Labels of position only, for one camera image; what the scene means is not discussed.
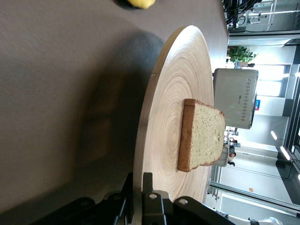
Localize round wooden plate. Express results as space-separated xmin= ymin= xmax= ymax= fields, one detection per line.
xmin=132 ymin=25 xmax=215 ymax=225

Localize silver two-slot toaster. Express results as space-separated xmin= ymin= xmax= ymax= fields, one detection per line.
xmin=213 ymin=67 xmax=259 ymax=130

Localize slice of brown-crust bread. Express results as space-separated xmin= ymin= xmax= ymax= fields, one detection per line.
xmin=177 ymin=98 xmax=226 ymax=173

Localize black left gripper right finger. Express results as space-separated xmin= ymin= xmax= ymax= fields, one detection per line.
xmin=140 ymin=172 xmax=235 ymax=225

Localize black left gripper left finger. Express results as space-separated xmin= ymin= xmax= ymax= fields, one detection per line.
xmin=30 ymin=173 xmax=135 ymax=225

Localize yellow quilted oven mitt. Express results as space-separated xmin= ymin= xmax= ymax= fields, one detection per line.
xmin=127 ymin=0 xmax=156 ymax=10

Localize green potted plant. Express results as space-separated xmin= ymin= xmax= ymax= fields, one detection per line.
xmin=228 ymin=46 xmax=258 ymax=64

